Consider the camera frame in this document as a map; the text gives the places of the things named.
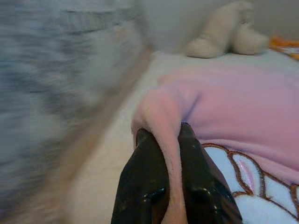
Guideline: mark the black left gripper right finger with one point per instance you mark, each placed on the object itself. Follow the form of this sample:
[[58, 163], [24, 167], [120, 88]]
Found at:
[[198, 177]]

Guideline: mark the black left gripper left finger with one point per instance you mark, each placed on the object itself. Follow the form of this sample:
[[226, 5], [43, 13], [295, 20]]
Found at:
[[144, 182]]

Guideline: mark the white bed sheet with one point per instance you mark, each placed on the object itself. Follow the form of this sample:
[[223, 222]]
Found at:
[[210, 63]]

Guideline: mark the grey patterned headboard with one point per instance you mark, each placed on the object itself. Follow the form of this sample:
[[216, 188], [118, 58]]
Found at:
[[46, 70]]

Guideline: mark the white plush toy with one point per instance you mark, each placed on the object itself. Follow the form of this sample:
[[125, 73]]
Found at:
[[224, 30]]

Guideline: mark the yellow egg print duvet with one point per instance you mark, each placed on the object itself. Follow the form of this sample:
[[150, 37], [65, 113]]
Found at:
[[287, 45]]

